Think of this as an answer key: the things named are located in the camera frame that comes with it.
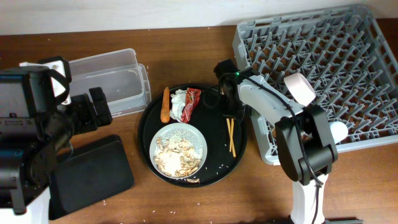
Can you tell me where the black rectangular bin lid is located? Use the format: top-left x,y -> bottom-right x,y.
49,134 -> 134,220

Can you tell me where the peanut shell on tray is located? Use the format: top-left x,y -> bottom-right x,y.
186,179 -> 200,183

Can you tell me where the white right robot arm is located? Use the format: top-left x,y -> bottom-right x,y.
213,59 -> 348,223

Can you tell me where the red snack wrapper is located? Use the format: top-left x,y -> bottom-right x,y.
181,88 -> 202,123

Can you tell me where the grey dishwasher rack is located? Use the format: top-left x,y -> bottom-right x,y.
233,5 -> 397,153

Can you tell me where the light blue cup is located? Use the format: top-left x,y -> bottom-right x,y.
329,121 -> 348,144

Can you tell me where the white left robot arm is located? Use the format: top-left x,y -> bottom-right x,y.
1,56 -> 113,223

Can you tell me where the round black tray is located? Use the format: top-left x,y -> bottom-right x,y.
138,95 -> 248,188

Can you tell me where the white plate with food scraps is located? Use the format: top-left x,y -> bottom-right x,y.
149,123 -> 208,180

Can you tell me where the clear plastic bin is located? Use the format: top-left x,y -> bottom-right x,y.
70,49 -> 151,118

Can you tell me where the wooden chopstick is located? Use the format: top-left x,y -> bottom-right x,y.
227,118 -> 234,152
226,118 -> 236,158

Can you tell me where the orange carrot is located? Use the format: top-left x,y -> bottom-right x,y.
160,87 -> 170,123

